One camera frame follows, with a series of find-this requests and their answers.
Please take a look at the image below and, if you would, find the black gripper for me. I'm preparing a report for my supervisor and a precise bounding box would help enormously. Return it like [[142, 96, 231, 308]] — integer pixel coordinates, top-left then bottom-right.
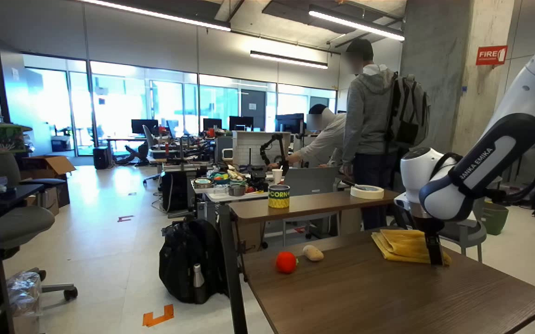
[[417, 217, 445, 265]]

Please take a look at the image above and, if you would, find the yellow terry towel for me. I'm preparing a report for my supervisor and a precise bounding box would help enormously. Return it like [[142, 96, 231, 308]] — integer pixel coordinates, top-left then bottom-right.
[[372, 230, 432, 263]]

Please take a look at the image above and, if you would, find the beige potato toy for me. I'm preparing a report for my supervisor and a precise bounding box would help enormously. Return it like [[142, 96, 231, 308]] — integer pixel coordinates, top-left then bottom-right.
[[303, 245, 326, 262]]

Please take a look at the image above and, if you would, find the red tomato toy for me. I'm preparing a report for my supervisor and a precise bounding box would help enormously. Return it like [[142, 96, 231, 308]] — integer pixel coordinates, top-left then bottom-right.
[[276, 250, 298, 275]]

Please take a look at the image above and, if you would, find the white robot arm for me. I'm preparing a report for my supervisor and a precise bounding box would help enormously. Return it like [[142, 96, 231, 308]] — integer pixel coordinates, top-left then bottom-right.
[[395, 54, 535, 265]]

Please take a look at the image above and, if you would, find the green bin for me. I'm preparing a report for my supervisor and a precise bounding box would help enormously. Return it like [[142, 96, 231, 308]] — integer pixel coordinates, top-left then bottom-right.
[[474, 200, 510, 236]]

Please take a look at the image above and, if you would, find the white tape roll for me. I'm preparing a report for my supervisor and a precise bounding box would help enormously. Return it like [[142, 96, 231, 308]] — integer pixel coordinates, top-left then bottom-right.
[[350, 184, 385, 200]]

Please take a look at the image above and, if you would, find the person in grey hoodie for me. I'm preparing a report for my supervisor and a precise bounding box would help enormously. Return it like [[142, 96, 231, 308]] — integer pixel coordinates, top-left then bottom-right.
[[341, 37, 400, 232]]

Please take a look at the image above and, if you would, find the grey backpack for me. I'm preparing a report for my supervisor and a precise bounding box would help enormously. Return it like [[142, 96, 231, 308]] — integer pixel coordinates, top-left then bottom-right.
[[387, 74, 430, 148]]

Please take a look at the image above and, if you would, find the person in white top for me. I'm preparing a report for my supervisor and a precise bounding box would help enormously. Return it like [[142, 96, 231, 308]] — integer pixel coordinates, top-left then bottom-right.
[[287, 104, 346, 165]]

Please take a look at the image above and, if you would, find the yellow green jar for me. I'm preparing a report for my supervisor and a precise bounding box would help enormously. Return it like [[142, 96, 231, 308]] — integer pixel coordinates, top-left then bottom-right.
[[268, 184, 290, 210]]

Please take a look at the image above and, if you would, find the black backpack on floor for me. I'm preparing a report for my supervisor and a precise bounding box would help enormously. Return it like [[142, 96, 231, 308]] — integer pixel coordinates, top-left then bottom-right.
[[159, 217, 227, 304]]

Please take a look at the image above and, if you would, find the cardboard box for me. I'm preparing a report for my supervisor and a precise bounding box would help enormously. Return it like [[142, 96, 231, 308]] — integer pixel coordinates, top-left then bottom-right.
[[21, 156, 75, 206]]

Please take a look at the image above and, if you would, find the black office chair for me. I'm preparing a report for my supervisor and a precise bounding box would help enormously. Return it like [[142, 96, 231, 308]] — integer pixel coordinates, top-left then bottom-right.
[[0, 154, 60, 302]]

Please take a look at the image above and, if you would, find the red wall sign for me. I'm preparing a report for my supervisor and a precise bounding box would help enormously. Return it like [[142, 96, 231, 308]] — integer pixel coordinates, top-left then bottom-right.
[[476, 44, 508, 67]]

